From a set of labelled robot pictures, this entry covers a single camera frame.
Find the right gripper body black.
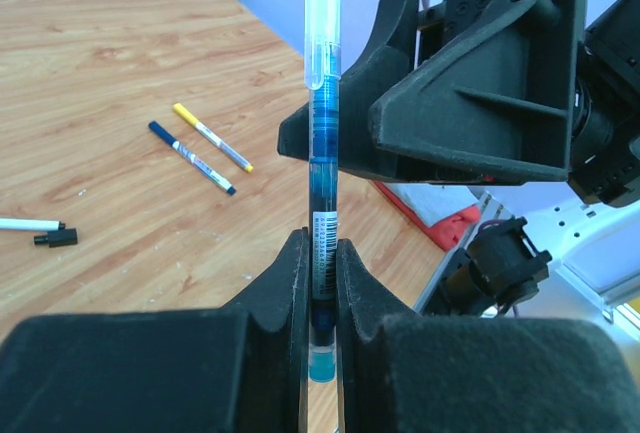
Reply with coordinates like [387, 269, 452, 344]
[569, 0, 639, 208]

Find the black pen cap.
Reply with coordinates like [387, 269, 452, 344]
[34, 228, 78, 248]

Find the yellow pen cap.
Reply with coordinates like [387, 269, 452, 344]
[173, 103, 199, 127]

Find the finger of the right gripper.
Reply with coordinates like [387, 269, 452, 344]
[277, 0, 426, 184]
[368, 0, 585, 184]

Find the white pen black end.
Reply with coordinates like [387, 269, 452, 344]
[0, 217, 66, 231]

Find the white marker yellow end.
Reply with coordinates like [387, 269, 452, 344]
[195, 121, 254, 173]

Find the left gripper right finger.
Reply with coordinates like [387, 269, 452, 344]
[336, 240, 639, 432]

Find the clear plastic pen cap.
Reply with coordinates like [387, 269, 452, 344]
[304, 0, 341, 90]

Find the red and grey cloth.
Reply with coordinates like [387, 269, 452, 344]
[373, 181, 482, 251]

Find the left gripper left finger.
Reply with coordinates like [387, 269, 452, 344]
[1, 229, 310, 432]

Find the white pen with lettering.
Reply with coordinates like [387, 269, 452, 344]
[172, 141, 236, 196]

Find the blue gel pen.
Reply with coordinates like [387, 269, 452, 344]
[309, 43, 341, 383]

